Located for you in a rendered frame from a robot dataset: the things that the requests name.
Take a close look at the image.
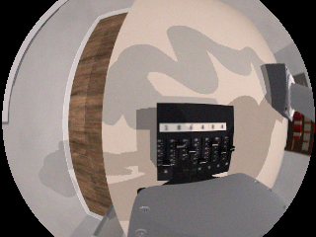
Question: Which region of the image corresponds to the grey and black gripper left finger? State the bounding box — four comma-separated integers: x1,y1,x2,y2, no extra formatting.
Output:
163,159,189,185

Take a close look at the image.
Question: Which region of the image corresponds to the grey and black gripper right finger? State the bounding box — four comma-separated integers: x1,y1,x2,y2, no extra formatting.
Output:
184,158,220,183

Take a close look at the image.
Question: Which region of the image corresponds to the black lighting desk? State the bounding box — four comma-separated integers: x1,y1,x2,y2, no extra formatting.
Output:
157,103,235,181

